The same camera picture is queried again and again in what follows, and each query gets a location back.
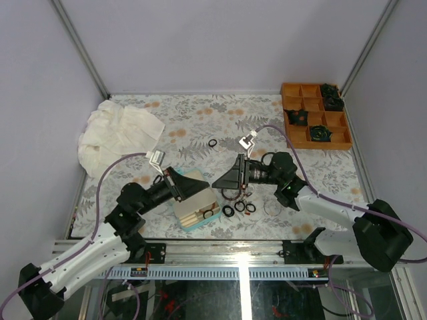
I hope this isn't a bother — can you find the orange red bangle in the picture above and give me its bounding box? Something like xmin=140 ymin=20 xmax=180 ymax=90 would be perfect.
xmin=199 ymin=207 xmax=215 ymax=217

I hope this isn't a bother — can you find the large black bangle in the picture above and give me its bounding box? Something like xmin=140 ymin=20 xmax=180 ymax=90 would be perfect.
xmin=261 ymin=152 xmax=275 ymax=165

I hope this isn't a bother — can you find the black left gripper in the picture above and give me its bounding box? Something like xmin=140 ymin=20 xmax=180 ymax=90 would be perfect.
xmin=139 ymin=168 xmax=212 ymax=217

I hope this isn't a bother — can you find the aluminium rail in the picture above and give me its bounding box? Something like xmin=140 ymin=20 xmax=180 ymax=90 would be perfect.
xmin=49 ymin=238 xmax=410 ymax=267

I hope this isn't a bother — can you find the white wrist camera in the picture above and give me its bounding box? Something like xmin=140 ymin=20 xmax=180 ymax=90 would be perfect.
xmin=145 ymin=150 xmax=165 ymax=175
xmin=239 ymin=130 xmax=258 ymax=157

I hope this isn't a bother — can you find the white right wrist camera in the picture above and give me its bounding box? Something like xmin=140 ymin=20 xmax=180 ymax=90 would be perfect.
xmin=239 ymin=130 xmax=258 ymax=157

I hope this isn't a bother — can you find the thin wire hoop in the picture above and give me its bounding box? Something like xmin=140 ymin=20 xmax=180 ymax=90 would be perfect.
xmin=213 ymin=144 xmax=231 ymax=153

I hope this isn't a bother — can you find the black hair tie double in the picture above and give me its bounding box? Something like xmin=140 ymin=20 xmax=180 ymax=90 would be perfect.
xmin=202 ymin=209 xmax=214 ymax=219

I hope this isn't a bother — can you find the white crumpled cloth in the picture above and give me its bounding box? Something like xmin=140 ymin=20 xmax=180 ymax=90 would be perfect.
xmin=77 ymin=100 xmax=165 ymax=180

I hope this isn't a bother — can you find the thin silver bangle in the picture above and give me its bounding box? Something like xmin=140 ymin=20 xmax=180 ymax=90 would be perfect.
xmin=263 ymin=199 xmax=283 ymax=217

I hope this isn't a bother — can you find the wooden compartment tray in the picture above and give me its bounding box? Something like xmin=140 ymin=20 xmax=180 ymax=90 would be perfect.
xmin=281 ymin=83 xmax=352 ymax=151

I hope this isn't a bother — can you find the floral table mat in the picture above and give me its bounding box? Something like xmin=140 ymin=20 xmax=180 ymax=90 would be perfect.
xmin=79 ymin=93 xmax=373 ymax=241

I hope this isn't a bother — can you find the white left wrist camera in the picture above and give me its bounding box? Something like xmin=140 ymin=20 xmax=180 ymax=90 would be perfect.
xmin=145 ymin=150 xmax=165 ymax=175

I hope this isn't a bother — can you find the black scrunchie top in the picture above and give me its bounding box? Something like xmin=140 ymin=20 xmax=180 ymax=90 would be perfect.
xmin=320 ymin=83 xmax=340 ymax=98

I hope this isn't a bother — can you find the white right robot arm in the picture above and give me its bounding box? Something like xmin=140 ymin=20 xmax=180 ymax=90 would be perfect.
xmin=211 ymin=152 xmax=414 ymax=272

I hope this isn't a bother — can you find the dark purple bangle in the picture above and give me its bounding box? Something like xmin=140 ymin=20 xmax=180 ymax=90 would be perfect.
xmin=221 ymin=189 xmax=242 ymax=201

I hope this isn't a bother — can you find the teal jewelry box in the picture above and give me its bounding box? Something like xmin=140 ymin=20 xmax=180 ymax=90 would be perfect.
xmin=172 ymin=187 xmax=222 ymax=231

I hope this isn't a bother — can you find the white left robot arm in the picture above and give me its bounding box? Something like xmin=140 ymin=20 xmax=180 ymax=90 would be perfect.
xmin=19 ymin=167 xmax=209 ymax=319

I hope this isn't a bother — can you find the black orange scrunchie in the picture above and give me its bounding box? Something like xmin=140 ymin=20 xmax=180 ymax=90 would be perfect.
xmin=284 ymin=109 xmax=308 ymax=127

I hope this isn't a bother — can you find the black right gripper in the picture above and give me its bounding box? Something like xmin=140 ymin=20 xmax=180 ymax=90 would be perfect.
xmin=213 ymin=154 xmax=284 ymax=191

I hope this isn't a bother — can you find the black green scrunchie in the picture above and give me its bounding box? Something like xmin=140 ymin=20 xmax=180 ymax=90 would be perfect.
xmin=309 ymin=125 xmax=332 ymax=143

